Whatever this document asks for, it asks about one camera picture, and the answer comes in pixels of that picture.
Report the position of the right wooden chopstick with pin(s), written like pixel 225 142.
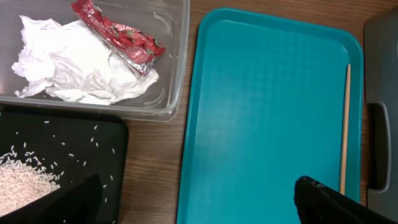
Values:
pixel 344 139

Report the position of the grey dishwasher rack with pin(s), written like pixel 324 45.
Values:
pixel 380 50

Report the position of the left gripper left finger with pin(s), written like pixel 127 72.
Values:
pixel 76 203

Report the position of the clear plastic bin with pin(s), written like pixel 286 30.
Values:
pixel 167 21

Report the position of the teal serving tray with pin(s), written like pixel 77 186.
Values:
pixel 266 107

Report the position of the red snack wrapper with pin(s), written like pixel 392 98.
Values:
pixel 138 50

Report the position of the black plastic tray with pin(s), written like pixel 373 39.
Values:
pixel 60 166

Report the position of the pile of rice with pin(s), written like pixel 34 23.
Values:
pixel 41 155

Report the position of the white napkin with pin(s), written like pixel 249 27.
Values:
pixel 69 62

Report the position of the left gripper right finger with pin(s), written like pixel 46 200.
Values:
pixel 319 204

